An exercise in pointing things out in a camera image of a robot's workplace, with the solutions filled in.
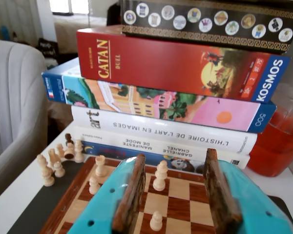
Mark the white chess knight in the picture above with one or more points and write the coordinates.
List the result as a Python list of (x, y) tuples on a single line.
[(53, 158)]

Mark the blue illustrated puzzle box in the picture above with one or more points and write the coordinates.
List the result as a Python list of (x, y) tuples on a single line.
[(210, 112)]

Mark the blue Dodo book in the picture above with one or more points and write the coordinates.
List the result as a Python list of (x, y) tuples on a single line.
[(102, 151)]

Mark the wooden chess board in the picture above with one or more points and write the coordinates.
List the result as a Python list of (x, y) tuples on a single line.
[(178, 195)]

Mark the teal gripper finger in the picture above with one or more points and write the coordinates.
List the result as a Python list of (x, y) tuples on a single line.
[(249, 207), (102, 207)]

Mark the toppled white chess piece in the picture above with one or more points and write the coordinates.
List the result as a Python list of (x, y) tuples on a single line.
[(69, 152)]

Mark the red Catan Duel box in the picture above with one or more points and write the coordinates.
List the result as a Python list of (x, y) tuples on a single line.
[(149, 63)]

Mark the black bag white lettering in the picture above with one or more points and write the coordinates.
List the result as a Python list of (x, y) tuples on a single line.
[(47, 48)]

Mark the clear container red contents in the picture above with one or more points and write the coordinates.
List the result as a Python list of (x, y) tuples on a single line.
[(278, 146)]

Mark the bright window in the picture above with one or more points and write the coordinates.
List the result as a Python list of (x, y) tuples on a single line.
[(70, 6)]

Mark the white tall chess piece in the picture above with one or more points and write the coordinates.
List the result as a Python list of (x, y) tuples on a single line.
[(41, 162)]

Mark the beige bed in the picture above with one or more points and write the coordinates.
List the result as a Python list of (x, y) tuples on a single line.
[(75, 31)]

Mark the white art history book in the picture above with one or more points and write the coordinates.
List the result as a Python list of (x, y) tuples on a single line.
[(161, 129)]

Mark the dark grey rubber mat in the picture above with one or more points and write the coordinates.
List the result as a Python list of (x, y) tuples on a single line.
[(39, 209)]

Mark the grey armchair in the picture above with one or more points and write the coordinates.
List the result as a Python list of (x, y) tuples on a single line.
[(12, 97)]

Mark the white chess bishop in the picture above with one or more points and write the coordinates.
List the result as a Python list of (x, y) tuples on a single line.
[(79, 152)]

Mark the white Gabrielle Chanel book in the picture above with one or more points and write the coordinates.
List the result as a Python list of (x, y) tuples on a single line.
[(136, 143)]

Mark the blue bottle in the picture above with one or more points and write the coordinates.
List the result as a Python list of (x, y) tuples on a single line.
[(5, 33)]

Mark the black game box greek pattern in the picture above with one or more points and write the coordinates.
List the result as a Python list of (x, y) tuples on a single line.
[(210, 36)]

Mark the dark brown chess pawn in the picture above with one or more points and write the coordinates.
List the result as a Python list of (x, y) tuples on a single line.
[(68, 139)]

